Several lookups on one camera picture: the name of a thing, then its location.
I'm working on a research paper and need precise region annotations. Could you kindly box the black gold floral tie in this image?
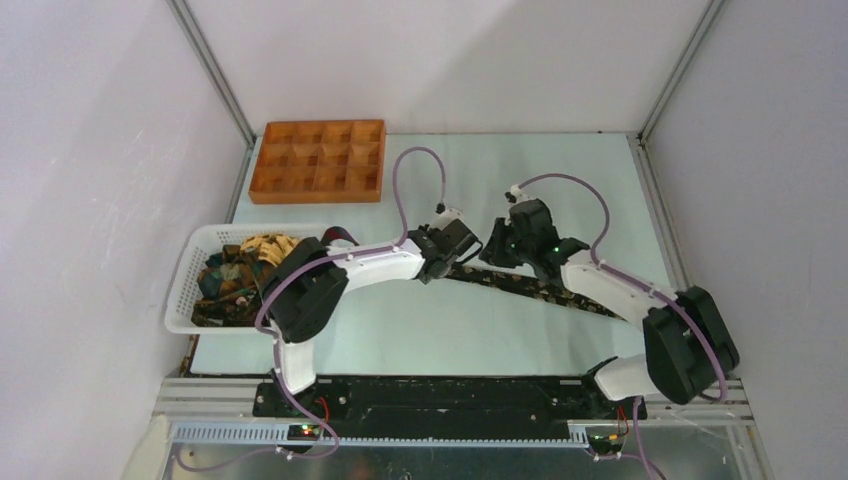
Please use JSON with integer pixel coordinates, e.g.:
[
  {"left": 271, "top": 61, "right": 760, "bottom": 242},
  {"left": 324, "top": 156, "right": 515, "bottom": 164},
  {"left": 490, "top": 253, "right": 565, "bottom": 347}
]
[{"left": 445, "top": 266, "right": 623, "bottom": 320}]

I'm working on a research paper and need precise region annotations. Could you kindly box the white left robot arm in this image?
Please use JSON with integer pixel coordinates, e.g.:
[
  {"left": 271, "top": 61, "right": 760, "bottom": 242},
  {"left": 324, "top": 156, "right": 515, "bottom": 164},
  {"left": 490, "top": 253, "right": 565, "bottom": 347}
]
[{"left": 255, "top": 218, "right": 482, "bottom": 417}]

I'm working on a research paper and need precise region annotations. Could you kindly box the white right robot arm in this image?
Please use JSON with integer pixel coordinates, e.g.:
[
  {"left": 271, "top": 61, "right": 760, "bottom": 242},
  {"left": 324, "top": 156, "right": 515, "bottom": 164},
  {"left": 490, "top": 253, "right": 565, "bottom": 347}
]
[{"left": 479, "top": 195, "right": 739, "bottom": 418}]

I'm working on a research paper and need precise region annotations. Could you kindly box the dark red striped tie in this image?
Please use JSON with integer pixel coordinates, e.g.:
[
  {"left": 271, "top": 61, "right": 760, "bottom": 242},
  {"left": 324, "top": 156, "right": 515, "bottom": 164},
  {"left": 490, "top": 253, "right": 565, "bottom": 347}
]
[{"left": 320, "top": 226, "right": 359, "bottom": 246}]

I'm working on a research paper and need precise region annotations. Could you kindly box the wooden compartment tray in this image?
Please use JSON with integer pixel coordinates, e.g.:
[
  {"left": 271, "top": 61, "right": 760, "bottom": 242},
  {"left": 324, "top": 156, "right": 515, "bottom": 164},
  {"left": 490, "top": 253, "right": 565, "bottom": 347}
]
[{"left": 248, "top": 119, "right": 386, "bottom": 205}]

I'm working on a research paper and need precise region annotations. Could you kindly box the green gold patterned tie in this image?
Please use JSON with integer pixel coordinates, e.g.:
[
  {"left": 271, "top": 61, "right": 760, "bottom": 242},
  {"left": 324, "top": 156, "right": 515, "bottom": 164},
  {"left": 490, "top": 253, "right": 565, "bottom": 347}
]
[{"left": 191, "top": 233, "right": 300, "bottom": 328}]

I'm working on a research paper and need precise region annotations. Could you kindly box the white plastic basket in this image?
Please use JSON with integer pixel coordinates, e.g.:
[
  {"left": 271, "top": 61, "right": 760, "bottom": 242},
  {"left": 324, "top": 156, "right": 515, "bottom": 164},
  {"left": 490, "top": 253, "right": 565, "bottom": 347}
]
[{"left": 164, "top": 223, "right": 329, "bottom": 335}]

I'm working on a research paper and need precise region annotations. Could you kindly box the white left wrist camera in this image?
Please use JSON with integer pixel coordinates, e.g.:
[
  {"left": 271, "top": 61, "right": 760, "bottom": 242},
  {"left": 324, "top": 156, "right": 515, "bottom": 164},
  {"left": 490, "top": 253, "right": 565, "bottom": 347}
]
[{"left": 430, "top": 207, "right": 464, "bottom": 230}]

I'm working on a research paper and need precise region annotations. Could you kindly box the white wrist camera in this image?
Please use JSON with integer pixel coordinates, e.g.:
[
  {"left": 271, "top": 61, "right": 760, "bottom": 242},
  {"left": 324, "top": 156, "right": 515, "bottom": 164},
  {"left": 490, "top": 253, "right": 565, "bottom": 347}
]
[
  {"left": 430, "top": 207, "right": 464, "bottom": 230},
  {"left": 504, "top": 185, "right": 532, "bottom": 205}
]

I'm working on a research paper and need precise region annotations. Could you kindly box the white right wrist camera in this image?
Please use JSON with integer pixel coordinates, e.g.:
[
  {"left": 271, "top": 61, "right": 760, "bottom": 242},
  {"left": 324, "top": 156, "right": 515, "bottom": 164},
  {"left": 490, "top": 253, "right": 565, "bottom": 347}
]
[{"left": 504, "top": 185, "right": 532, "bottom": 205}]

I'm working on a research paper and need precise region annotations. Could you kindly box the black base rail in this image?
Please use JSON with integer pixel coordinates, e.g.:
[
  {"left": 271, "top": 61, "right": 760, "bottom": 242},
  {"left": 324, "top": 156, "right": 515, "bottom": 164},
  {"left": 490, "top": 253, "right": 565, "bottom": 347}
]
[{"left": 252, "top": 374, "right": 647, "bottom": 440}]

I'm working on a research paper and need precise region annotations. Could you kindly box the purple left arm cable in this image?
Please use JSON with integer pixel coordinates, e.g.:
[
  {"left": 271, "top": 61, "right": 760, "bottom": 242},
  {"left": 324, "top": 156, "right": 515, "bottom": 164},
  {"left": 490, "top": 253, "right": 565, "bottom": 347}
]
[{"left": 173, "top": 146, "right": 448, "bottom": 473}]

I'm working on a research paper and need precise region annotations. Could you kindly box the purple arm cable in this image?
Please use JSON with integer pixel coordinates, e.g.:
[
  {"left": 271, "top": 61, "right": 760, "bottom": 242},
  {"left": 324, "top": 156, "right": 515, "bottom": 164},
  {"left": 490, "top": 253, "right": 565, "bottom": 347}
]
[
  {"left": 510, "top": 173, "right": 730, "bottom": 480},
  {"left": 173, "top": 146, "right": 448, "bottom": 473}
]

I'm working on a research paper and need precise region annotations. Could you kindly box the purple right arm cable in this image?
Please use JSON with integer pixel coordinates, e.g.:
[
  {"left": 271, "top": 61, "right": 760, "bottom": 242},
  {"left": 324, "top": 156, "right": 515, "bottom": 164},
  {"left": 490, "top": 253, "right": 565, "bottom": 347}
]
[{"left": 510, "top": 173, "right": 730, "bottom": 480}]

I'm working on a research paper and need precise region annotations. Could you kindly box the aluminium frame rail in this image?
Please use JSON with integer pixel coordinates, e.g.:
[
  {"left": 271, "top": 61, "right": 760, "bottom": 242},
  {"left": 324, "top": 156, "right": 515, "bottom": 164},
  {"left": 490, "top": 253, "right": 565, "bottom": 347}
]
[{"left": 154, "top": 375, "right": 754, "bottom": 449}]

